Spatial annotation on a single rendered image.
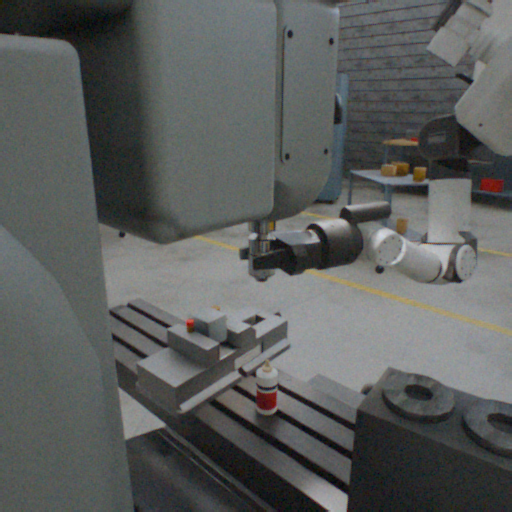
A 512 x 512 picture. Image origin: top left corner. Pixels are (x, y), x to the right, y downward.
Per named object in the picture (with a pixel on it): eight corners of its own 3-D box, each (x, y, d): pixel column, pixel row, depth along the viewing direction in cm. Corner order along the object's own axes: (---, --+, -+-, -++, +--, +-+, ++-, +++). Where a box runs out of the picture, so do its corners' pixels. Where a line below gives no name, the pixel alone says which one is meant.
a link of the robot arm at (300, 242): (261, 219, 81) (316, 212, 85) (262, 268, 84) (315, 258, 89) (297, 238, 70) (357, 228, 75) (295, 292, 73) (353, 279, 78)
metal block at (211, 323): (207, 330, 96) (206, 305, 94) (227, 339, 92) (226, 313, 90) (189, 339, 92) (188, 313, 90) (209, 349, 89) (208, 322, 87)
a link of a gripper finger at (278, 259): (251, 254, 72) (284, 248, 74) (252, 272, 73) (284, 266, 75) (256, 257, 70) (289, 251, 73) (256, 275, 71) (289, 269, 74)
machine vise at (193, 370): (246, 327, 114) (246, 288, 111) (292, 346, 105) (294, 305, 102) (134, 388, 89) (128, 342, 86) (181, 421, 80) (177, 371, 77)
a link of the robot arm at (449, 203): (433, 274, 109) (435, 184, 108) (485, 278, 99) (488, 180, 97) (405, 276, 103) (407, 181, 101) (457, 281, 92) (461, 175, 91)
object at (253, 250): (280, 274, 76) (281, 242, 74) (260, 280, 73) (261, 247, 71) (262, 266, 80) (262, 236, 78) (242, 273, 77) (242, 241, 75)
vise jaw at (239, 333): (216, 320, 103) (216, 305, 101) (256, 338, 95) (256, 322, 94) (197, 330, 99) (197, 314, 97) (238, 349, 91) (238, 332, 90)
